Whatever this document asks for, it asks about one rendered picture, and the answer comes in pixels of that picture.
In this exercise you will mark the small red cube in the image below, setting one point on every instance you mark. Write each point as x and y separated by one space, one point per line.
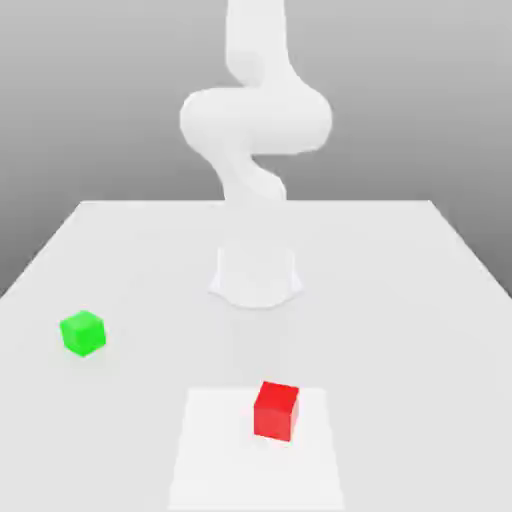
275 412

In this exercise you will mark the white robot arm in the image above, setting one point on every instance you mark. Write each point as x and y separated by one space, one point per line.
256 120

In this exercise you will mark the small green cube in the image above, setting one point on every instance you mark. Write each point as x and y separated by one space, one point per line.
82 332

